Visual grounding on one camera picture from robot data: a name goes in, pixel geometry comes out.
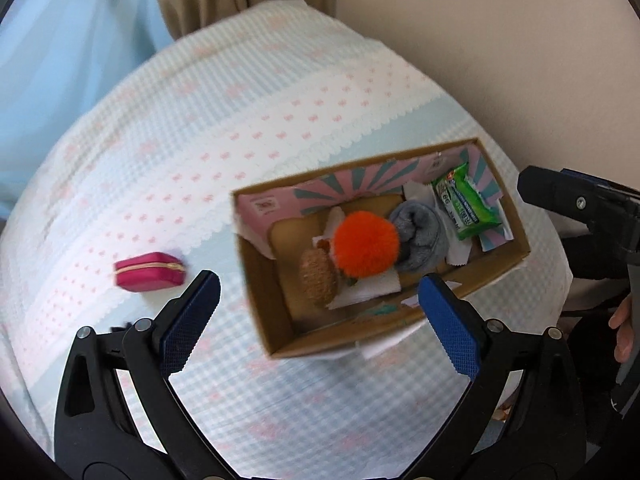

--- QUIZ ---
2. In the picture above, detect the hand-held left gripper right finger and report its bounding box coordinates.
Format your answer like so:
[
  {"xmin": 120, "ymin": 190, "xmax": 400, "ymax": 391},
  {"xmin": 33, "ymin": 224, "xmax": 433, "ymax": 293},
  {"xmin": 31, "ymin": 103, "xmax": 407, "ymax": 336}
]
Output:
[{"xmin": 400, "ymin": 274, "xmax": 587, "ymax": 480}]

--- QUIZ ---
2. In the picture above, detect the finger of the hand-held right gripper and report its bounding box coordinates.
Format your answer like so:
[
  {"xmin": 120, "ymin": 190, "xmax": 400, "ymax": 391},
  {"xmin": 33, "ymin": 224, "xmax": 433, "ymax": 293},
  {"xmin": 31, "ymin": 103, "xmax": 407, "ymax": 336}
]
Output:
[
  {"xmin": 517, "ymin": 165, "xmax": 640, "ymax": 251},
  {"xmin": 560, "ymin": 169, "xmax": 608, "ymax": 191}
]

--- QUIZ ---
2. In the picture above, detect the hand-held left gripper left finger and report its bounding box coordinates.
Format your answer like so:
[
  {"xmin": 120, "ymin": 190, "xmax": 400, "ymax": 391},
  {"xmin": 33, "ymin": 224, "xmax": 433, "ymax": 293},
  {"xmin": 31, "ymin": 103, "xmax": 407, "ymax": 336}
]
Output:
[{"xmin": 52, "ymin": 270, "xmax": 236, "ymax": 480}]

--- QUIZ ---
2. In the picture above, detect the pink zip pouch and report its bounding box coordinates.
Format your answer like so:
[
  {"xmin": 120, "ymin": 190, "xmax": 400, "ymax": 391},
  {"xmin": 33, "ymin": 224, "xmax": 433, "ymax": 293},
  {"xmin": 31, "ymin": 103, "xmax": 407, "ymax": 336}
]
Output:
[{"xmin": 114, "ymin": 252, "xmax": 187, "ymax": 292}]

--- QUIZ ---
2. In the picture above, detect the patterned cardboard box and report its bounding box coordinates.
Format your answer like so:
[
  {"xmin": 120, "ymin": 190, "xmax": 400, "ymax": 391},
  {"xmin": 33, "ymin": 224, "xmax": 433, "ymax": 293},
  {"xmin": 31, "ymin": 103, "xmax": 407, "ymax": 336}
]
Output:
[{"xmin": 231, "ymin": 136, "xmax": 532, "ymax": 361}]

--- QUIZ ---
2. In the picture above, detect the green tissue packet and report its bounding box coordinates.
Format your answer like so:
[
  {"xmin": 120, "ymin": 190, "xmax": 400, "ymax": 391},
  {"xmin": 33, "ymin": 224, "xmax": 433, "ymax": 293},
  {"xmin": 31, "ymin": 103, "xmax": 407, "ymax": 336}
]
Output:
[{"xmin": 431, "ymin": 162, "xmax": 502, "ymax": 241}]

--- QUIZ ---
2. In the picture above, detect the grey sock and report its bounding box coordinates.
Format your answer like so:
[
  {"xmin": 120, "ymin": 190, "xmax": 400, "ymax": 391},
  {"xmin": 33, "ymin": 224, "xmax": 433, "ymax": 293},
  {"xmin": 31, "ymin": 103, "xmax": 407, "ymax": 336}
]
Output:
[{"xmin": 389, "ymin": 200, "xmax": 451, "ymax": 275}]

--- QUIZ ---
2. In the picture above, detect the orange fluffy pompom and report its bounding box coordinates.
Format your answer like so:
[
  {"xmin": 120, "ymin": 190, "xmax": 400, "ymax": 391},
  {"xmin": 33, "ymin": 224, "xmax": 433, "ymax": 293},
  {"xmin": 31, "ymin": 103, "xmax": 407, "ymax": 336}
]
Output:
[{"xmin": 332, "ymin": 211, "xmax": 402, "ymax": 279}]

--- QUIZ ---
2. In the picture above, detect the brown knitted plush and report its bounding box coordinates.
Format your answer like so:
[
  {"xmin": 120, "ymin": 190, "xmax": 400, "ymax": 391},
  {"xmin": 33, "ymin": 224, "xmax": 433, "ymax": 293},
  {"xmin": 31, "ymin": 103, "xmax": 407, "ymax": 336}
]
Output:
[{"xmin": 299, "ymin": 248, "xmax": 337, "ymax": 306}]

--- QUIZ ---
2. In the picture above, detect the person's right hand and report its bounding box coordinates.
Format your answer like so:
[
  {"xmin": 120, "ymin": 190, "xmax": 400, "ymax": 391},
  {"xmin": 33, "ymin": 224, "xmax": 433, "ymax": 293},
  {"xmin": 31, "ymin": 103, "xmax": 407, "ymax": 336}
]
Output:
[{"xmin": 609, "ymin": 296, "xmax": 637, "ymax": 363}]

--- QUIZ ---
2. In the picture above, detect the person's dark clothing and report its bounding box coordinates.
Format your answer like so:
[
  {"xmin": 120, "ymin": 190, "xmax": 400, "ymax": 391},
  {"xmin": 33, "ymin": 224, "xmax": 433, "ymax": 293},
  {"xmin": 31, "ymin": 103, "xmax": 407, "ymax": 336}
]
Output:
[{"xmin": 552, "ymin": 280, "xmax": 626, "ymax": 451}]

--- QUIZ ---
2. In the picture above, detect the checked pastel bed sheet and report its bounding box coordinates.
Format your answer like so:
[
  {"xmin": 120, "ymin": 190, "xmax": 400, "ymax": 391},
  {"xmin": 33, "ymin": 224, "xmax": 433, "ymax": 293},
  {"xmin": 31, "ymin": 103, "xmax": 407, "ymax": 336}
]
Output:
[{"xmin": 0, "ymin": 0, "xmax": 573, "ymax": 466}]

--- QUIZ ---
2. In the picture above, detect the light blue hanging cloth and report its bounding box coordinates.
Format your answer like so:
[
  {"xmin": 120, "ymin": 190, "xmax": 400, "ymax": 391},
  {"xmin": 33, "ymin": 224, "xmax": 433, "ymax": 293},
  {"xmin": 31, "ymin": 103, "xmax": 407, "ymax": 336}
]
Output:
[{"xmin": 0, "ymin": 0, "xmax": 173, "ymax": 226}]

